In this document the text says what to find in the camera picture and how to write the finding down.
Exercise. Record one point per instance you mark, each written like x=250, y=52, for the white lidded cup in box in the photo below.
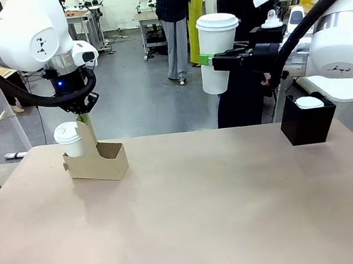
x=309, y=102

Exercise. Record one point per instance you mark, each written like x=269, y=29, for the tall white lidded paper cup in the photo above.
x=216, y=37

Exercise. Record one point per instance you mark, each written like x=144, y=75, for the small grey background table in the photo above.
x=146, y=16

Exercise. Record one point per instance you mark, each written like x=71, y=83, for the yellow apron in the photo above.
x=194, y=4

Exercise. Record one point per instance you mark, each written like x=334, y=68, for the large white table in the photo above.
x=345, y=88

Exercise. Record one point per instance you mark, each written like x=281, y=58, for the white background workbench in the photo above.
x=80, y=15

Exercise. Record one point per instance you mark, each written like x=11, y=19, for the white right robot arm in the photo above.
x=342, y=37

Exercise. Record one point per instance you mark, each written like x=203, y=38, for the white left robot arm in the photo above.
x=16, y=32

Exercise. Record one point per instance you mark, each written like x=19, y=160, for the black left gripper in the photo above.
x=67, y=84

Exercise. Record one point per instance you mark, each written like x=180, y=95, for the brown cardboard cup carrier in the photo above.
x=104, y=170

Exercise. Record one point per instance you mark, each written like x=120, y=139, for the white tube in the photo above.
x=15, y=155

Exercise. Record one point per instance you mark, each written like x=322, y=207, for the black square box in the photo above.
x=308, y=128

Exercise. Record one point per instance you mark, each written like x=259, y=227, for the person's left hand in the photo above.
x=267, y=80

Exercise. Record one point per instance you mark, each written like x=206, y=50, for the small white lidded paper cup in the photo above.
x=67, y=135

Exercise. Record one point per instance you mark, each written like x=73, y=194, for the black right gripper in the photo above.
x=265, y=58

